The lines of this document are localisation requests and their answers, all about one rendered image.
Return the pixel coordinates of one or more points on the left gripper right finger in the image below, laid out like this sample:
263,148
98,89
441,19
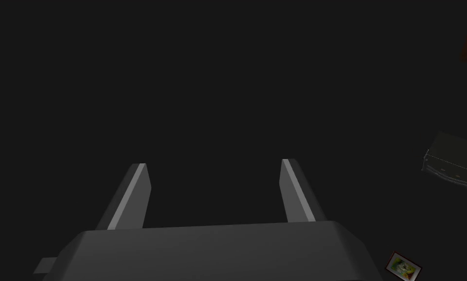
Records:
298,195

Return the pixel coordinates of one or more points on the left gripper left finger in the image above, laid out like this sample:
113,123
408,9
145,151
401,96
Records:
130,199

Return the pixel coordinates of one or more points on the framed colourful picture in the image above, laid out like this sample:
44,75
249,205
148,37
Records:
403,267

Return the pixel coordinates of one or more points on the dark cabinet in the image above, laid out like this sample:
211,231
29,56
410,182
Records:
454,162

